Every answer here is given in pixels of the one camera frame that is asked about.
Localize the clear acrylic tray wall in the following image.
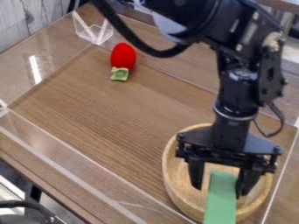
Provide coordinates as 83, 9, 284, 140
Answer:
0, 8, 299, 224

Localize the brown wooden bowl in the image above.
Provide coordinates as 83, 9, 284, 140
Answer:
163, 123, 274, 221

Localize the clear acrylic corner bracket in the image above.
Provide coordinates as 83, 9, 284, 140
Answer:
71, 11, 115, 46

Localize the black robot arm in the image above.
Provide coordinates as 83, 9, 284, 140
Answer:
91, 0, 286, 197

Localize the green stick block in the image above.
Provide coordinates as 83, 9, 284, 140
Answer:
203, 171, 236, 224

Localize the red plush strawberry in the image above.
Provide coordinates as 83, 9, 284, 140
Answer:
109, 42, 136, 81

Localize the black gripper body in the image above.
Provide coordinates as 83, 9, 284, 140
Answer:
175, 126, 284, 174

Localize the black cable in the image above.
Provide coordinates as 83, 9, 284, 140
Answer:
0, 200, 53, 220

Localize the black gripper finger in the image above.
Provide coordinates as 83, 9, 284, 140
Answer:
188, 158, 204, 190
236, 168, 264, 199

